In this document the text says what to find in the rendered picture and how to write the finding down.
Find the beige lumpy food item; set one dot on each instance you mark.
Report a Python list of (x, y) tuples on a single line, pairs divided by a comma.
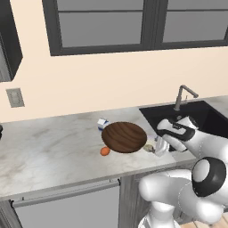
[(148, 147)]

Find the brown wooden bowl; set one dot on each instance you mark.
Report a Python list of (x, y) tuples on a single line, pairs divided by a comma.
[(124, 137)]

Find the grey dishwasher door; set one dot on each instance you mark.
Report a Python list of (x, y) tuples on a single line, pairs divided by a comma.
[(71, 210)]

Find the grey metal tap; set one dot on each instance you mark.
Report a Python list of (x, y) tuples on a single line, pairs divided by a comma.
[(179, 98)]

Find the small black object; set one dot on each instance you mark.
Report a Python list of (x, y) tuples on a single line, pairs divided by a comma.
[(1, 132)]

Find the dark framed window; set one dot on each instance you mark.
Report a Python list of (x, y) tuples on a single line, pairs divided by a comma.
[(148, 26)]

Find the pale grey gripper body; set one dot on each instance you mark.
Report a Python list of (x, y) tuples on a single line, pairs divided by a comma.
[(162, 147)]

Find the orange egg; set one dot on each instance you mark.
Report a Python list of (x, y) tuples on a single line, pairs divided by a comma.
[(104, 151)]

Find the grey wall socket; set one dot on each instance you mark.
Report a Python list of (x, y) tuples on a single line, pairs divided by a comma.
[(15, 97)]

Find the black sink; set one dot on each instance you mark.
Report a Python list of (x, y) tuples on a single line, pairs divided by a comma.
[(154, 117)]

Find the white and blue milk carton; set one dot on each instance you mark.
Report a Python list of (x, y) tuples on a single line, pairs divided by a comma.
[(102, 123)]

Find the dark wall cupboard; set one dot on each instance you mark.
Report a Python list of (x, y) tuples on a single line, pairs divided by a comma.
[(10, 38)]

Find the grey wood cupboard panel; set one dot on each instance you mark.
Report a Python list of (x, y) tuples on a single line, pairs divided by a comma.
[(129, 201)]

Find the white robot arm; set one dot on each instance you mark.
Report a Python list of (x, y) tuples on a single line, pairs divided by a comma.
[(181, 190)]

